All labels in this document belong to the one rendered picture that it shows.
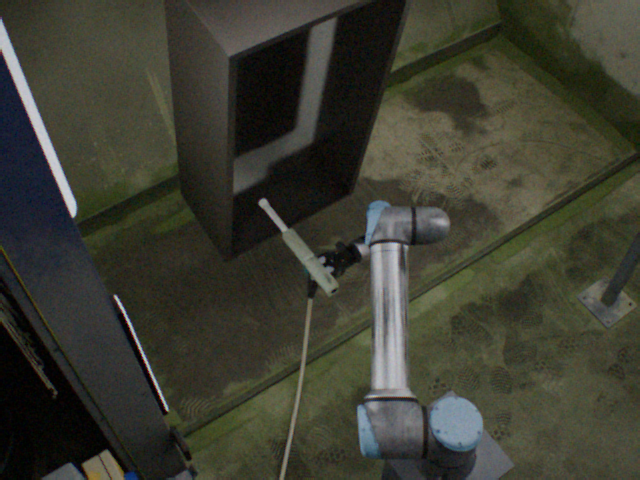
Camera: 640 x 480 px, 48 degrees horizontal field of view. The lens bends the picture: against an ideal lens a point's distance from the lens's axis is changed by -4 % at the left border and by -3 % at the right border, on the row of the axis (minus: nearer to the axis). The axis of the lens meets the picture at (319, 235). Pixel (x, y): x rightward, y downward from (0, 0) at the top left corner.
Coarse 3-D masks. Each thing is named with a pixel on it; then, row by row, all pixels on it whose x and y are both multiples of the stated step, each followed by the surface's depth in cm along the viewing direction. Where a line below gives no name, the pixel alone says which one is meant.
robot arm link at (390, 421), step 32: (384, 224) 220; (416, 224) 220; (384, 256) 218; (384, 288) 215; (384, 320) 212; (384, 352) 209; (384, 384) 206; (384, 416) 201; (416, 416) 202; (384, 448) 200; (416, 448) 199
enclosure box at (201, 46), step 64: (192, 0) 185; (256, 0) 187; (320, 0) 190; (384, 0) 218; (192, 64) 205; (256, 64) 252; (320, 64) 274; (384, 64) 236; (192, 128) 235; (256, 128) 288; (320, 128) 301; (192, 192) 276; (256, 192) 300; (320, 192) 303
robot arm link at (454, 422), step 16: (448, 400) 203; (464, 400) 203; (432, 416) 199; (448, 416) 200; (464, 416) 200; (480, 416) 201; (432, 432) 198; (448, 432) 197; (464, 432) 197; (480, 432) 198; (432, 448) 199; (448, 448) 197; (464, 448) 197; (448, 464) 207
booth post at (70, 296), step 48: (0, 48) 110; (0, 96) 116; (0, 144) 122; (0, 192) 129; (48, 192) 136; (0, 240) 137; (48, 240) 145; (48, 288) 155; (96, 288) 164; (48, 336) 166; (96, 336) 177; (96, 384) 191; (144, 384) 205; (144, 432) 226
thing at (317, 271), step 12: (264, 204) 288; (276, 216) 285; (288, 240) 278; (300, 240) 278; (300, 252) 275; (312, 252) 276; (312, 264) 272; (312, 276) 274; (324, 276) 269; (312, 288) 281; (324, 288) 268; (336, 288) 268
